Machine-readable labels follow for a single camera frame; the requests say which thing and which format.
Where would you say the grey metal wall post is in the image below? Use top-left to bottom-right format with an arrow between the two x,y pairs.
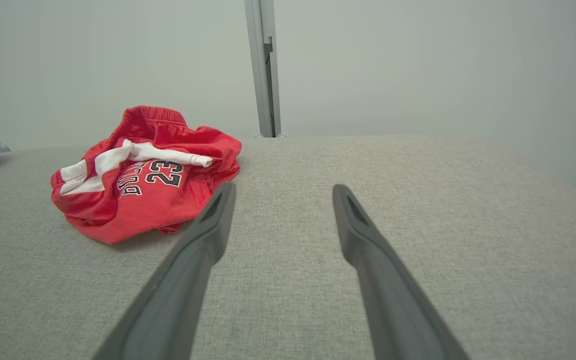
244,0 -> 283,138

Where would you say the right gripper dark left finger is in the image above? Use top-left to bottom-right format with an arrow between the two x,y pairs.
92,181 -> 237,360

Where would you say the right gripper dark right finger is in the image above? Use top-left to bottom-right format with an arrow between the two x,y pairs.
332,184 -> 470,360

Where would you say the red Bulls 23 garment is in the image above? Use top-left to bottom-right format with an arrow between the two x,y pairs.
50,105 -> 243,246

